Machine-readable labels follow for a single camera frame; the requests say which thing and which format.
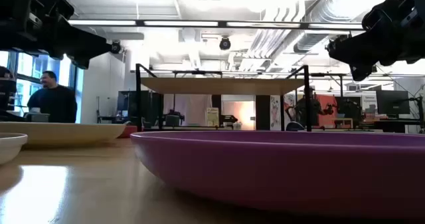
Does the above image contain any off-white plate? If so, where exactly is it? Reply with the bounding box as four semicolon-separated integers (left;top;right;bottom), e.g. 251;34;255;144
0;122;127;149

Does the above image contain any grey box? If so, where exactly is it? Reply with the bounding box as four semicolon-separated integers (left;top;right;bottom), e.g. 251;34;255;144
25;112;50;124

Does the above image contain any overhead LED light bar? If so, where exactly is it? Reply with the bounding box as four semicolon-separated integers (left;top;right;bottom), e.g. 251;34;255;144
68;19;365;31

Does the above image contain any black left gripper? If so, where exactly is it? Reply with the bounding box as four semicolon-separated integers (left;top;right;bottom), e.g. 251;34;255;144
0;4;113;70

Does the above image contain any black partition screen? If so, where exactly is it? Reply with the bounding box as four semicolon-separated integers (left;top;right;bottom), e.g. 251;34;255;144
116;90;164;128

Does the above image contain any black computer monitor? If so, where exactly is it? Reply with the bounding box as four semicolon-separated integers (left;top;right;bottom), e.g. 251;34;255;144
377;90;411;115

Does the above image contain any orange hanging cloth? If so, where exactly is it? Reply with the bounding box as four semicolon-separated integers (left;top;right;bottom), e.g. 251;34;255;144
317;94;338;128

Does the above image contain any black dish rack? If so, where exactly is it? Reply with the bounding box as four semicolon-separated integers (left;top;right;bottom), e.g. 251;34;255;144
135;63;313;132

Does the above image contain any person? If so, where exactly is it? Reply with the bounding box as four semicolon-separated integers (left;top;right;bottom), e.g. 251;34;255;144
294;86;335;132
27;70;78;124

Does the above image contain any white hanging sheet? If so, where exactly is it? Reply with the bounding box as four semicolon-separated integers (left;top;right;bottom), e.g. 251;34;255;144
164;94;213;127

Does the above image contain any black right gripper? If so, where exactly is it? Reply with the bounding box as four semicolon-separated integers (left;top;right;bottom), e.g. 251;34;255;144
327;0;425;82

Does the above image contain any dark office desk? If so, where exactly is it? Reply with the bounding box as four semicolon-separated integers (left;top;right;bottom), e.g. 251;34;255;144
365;117;425;134

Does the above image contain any purple plate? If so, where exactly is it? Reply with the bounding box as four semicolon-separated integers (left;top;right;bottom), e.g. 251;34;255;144
129;130;425;220

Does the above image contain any pale grey plate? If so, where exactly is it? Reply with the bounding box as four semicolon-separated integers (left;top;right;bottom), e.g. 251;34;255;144
0;132;29;166

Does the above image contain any yellow green sign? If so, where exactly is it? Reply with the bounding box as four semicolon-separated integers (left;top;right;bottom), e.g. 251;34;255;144
205;107;220;128

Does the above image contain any colourful wall poster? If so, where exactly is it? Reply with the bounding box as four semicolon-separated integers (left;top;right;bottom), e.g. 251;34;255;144
270;94;296;131

